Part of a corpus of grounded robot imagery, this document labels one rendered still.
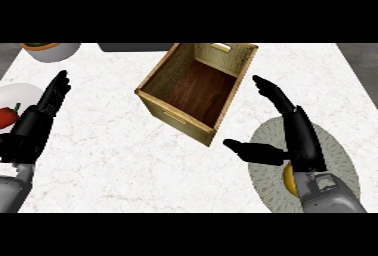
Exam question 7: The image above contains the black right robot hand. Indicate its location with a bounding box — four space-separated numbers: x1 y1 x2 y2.
222 74 330 174

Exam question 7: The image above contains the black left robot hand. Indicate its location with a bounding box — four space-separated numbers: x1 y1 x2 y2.
0 69 73 165

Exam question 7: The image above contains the white plate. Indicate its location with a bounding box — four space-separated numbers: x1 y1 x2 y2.
0 82 45 134

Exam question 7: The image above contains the wooden box basket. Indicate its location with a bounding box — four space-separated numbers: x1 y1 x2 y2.
135 43 260 148

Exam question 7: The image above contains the yellow lemon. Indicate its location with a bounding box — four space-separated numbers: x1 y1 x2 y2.
282 163 300 198

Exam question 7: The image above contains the dark grey flat appliance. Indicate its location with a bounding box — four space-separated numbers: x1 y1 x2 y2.
96 43 176 53

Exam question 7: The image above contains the grey oval placemat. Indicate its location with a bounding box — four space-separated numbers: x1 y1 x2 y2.
247 116 362 214

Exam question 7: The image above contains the red bell pepper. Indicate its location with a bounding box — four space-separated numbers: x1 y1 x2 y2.
0 102 22 130

